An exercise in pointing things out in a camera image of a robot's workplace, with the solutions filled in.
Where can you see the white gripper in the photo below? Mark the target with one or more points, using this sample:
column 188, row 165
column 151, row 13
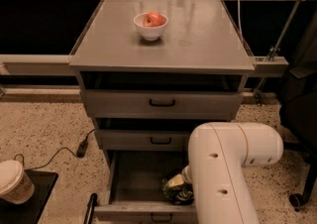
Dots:
column 186, row 173

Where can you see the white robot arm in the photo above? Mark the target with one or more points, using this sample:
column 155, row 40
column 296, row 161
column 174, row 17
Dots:
column 214, row 180

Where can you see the grey bottom drawer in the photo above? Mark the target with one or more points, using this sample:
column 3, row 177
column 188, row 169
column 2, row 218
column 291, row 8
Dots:
column 134, row 195

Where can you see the grey drawer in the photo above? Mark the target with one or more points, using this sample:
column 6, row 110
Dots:
column 134, row 195
column 161, row 104
column 133, row 140

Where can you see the grey middle drawer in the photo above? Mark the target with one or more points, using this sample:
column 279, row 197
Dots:
column 133, row 140

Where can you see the grey top drawer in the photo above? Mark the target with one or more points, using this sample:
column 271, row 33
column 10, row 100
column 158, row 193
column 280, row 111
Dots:
column 161, row 104

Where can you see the grey drawer cabinet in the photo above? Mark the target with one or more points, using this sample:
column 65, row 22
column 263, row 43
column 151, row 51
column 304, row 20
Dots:
column 150, row 71

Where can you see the black office chair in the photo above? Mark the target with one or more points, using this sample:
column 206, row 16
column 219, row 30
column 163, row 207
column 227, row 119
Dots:
column 298, row 112

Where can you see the white ceramic bowl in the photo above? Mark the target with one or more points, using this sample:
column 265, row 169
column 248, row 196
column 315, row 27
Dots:
column 149, row 33

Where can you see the black side table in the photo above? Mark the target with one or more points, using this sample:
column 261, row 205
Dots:
column 30, row 212

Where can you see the red apple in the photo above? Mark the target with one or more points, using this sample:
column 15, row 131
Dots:
column 153, row 19

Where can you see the white paper coffee cup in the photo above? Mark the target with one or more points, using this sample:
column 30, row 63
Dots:
column 15, row 185

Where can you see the black handle bar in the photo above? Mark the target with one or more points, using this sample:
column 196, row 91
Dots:
column 92, row 203

